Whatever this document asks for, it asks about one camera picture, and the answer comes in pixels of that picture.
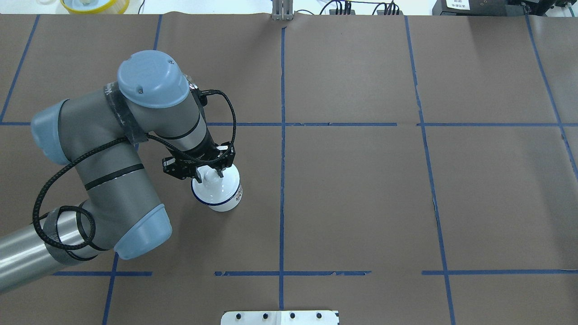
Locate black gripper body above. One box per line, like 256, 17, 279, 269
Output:
162, 142, 237, 180

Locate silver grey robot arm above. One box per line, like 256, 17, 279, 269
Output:
1, 50, 243, 293

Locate white enamel mug blue rim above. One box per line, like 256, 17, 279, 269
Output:
191, 163, 243, 213

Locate yellow white round container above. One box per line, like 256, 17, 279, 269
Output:
59, 0, 130, 14

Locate black computer box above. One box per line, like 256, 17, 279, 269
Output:
431, 0, 526, 17

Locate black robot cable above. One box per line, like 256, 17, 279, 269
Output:
33, 89, 237, 251

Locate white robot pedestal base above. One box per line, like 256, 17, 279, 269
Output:
219, 310, 340, 325

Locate aluminium frame post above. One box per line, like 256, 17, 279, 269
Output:
271, 0, 294, 21

